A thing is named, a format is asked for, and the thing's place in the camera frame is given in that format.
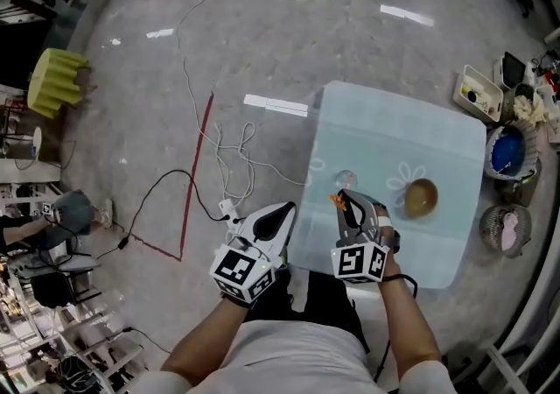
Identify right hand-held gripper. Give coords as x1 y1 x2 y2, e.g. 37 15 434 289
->
330 190 392 285

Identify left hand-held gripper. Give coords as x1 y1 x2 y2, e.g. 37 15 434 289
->
208 201 298 309

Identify small orange plastic piece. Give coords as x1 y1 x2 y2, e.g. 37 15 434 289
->
328 181 352 212

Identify clear drinking glass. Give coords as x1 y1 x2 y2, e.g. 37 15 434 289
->
333 169 361 193

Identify person's right forearm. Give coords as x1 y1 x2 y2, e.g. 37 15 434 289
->
377 272 444 379

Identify person's left forearm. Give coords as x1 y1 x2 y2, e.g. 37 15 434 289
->
160 294 251 385

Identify person's right hand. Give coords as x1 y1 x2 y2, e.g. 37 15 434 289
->
375 203 403 280

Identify small white power strip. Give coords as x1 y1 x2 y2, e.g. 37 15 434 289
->
218 200 242 223

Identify wooden bowl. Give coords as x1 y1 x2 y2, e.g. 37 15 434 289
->
402 178 440 220

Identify light blue tablecloth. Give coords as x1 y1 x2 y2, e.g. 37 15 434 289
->
287 80 489 291

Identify person's black trousers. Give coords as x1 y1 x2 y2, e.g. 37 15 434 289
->
243 266 372 355

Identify person's white shirt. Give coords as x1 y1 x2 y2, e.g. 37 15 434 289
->
129 319 459 394

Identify white ribbed basket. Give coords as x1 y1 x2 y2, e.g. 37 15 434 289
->
484 119 540 182

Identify white plastic bin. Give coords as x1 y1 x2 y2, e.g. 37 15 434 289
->
451 64 506 123

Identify basket of cream items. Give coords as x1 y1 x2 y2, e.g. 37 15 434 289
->
502 82 551 124

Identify white bin with black tablet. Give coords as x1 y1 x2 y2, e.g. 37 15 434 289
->
493 51 527 92

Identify white metal rack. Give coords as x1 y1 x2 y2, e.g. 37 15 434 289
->
0 285 146 394

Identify yellow pleated stool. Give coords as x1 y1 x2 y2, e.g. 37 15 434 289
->
26 46 94 120

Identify wire basket with pink cloth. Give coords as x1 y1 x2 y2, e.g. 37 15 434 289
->
478 204 534 259

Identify white cable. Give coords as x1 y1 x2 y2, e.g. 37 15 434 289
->
176 0 308 210

